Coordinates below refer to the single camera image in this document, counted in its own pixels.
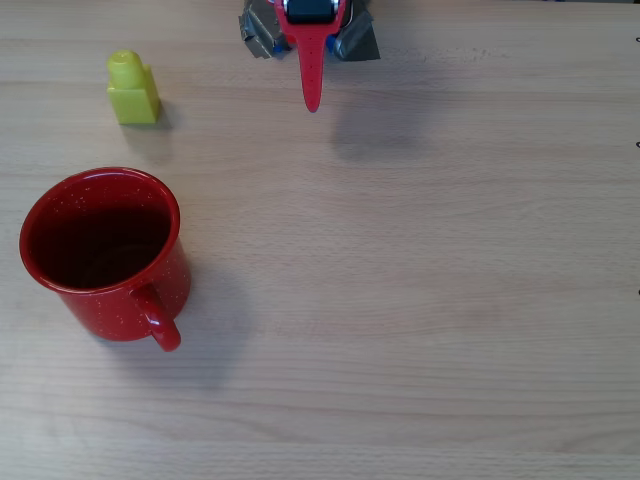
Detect yellow-green toy block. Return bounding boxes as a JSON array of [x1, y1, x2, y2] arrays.
[[106, 49, 162, 126]]

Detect red enamel mug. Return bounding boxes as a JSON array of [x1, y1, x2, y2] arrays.
[[18, 167, 193, 353]]

